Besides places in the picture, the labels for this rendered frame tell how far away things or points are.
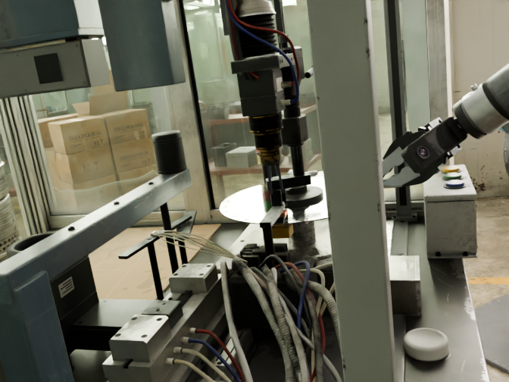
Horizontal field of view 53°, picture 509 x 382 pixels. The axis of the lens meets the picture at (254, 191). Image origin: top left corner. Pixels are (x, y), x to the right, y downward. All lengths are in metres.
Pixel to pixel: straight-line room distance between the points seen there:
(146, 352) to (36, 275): 0.19
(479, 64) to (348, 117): 3.74
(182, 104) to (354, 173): 1.27
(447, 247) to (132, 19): 0.82
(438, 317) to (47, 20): 0.88
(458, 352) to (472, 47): 3.31
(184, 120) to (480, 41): 2.84
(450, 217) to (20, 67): 0.94
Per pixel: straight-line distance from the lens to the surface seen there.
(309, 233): 1.09
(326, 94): 0.37
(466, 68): 4.07
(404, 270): 1.03
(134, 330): 0.78
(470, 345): 0.94
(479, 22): 4.09
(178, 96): 1.61
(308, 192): 1.07
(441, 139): 0.89
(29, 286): 0.67
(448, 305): 1.06
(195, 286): 0.93
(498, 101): 0.88
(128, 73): 0.88
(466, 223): 1.23
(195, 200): 1.67
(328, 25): 0.36
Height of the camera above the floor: 1.24
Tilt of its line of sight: 14 degrees down
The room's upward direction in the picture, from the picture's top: 8 degrees counter-clockwise
